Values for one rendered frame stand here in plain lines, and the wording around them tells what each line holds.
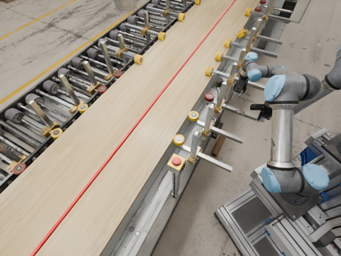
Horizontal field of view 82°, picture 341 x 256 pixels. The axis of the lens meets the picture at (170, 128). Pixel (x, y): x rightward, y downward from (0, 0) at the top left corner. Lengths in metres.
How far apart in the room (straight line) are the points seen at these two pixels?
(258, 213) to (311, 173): 1.07
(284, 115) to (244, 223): 1.24
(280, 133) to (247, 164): 1.50
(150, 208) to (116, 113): 0.77
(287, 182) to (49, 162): 1.41
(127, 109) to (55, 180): 0.70
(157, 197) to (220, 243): 0.87
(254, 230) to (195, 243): 0.55
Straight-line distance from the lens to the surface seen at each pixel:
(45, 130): 1.80
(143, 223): 1.52
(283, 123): 1.00
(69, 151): 1.54
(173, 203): 1.45
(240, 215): 2.02
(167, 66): 1.98
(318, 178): 1.10
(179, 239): 2.11
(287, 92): 0.98
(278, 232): 1.29
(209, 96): 1.70
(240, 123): 2.75
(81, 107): 1.75
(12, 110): 2.12
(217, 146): 2.39
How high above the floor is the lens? 2.10
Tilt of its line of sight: 55 degrees down
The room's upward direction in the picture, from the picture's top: 1 degrees counter-clockwise
